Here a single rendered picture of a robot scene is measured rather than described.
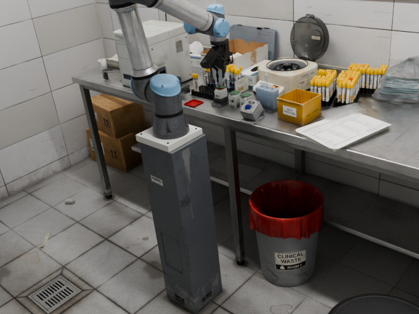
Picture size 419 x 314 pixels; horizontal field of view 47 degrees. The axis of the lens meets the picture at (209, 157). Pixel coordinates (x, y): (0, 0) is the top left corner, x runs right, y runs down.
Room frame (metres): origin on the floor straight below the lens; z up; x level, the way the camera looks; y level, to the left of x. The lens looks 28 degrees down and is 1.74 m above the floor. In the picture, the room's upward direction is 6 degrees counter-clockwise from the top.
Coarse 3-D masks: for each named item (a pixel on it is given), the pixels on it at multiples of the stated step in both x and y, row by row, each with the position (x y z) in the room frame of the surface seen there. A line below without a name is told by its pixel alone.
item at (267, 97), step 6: (258, 90) 2.03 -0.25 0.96; (264, 90) 2.00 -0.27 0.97; (270, 90) 1.98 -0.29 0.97; (276, 90) 1.98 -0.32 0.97; (258, 96) 2.03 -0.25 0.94; (264, 96) 2.00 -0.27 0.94; (270, 96) 1.98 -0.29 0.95; (276, 96) 1.98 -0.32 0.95; (264, 102) 2.00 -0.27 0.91; (270, 102) 1.98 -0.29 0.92; (276, 102) 1.98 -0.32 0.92; (264, 108) 2.00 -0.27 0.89; (270, 108) 1.98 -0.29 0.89; (276, 108) 1.98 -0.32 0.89
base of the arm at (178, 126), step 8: (160, 120) 1.78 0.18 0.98; (168, 120) 1.77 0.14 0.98; (176, 120) 1.77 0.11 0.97; (184, 120) 1.80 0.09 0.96; (160, 128) 1.77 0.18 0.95; (168, 128) 1.76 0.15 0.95; (176, 128) 1.76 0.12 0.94; (184, 128) 1.78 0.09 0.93; (160, 136) 1.76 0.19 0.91; (168, 136) 1.75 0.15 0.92; (176, 136) 1.75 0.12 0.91
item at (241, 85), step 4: (208, 76) 2.35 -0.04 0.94; (212, 76) 2.34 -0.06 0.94; (244, 76) 2.30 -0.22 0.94; (224, 80) 2.27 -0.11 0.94; (228, 80) 2.25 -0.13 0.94; (232, 80) 2.25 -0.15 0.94; (236, 80) 2.24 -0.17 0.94; (240, 80) 2.25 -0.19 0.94; (244, 80) 2.27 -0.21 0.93; (216, 84) 2.31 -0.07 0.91; (232, 84) 2.28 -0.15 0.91; (236, 84) 2.22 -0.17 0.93; (240, 84) 2.24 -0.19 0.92; (244, 84) 2.27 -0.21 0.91; (232, 88) 2.30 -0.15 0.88; (236, 88) 2.22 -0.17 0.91; (240, 88) 2.24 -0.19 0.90; (244, 88) 2.27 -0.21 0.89; (248, 88) 2.29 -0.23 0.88; (228, 92) 2.25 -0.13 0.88
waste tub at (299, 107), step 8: (296, 88) 1.97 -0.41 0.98; (280, 96) 1.90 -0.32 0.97; (288, 96) 1.93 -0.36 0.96; (296, 96) 1.97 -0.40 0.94; (304, 96) 1.94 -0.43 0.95; (312, 96) 1.90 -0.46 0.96; (320, 96) 1.87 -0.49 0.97; (280, 104) 1.87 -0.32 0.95; (288, 104) 1.84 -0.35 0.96; (296, 104) 1.81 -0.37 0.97; (304, 104) 1.80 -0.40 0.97; (312, 104) 1.84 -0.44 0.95; (320, 104) 1.87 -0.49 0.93; (280, 112) 1.88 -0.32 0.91; (288, 112) 1.84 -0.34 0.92; (296, 112) 1.81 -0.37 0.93; (304, 112) 1.80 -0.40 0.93; (312, 112) 1.84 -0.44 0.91; (288, 120) 1.84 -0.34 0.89; (296, 120) 1.81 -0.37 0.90; (304, 120) 1.80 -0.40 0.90; (312, 120) 1.84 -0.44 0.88
